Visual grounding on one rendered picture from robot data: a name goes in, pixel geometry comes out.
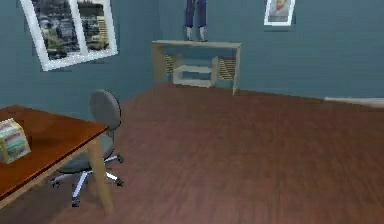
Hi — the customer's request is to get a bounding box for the beige console table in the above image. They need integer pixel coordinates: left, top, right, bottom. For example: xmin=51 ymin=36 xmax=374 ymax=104
xmin=151 ymin=39 xmax=243 ymax=96

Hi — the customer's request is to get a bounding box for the grey office swivel chair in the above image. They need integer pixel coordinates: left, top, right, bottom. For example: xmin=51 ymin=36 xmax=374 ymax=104
xmin=49 ymin=88 xmax=125 ymax=208

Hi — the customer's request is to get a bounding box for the white framed portrait picture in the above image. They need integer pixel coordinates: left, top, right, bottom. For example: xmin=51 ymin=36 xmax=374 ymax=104
xmin=263 ymin=0 xmax=296 ymax=27

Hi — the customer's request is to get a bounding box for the brown wooden table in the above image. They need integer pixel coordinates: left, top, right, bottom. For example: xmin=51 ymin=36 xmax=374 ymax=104
xmin=0 ymin=104 xmax=116 ymax=214

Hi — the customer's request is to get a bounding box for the white framed window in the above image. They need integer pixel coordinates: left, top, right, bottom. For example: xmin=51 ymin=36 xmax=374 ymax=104
xmin=19 ymin=0 xmax=119 ymax=72

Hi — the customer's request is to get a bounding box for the pale flat slab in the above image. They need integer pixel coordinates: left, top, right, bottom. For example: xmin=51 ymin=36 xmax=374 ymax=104
xmin=323 ymin=96 xmax=384 ymax=109

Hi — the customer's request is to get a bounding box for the pale patterned tissue box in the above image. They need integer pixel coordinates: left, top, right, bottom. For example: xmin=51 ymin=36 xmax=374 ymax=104
xmin=0 ymin=117 xmax=32 ymax=165

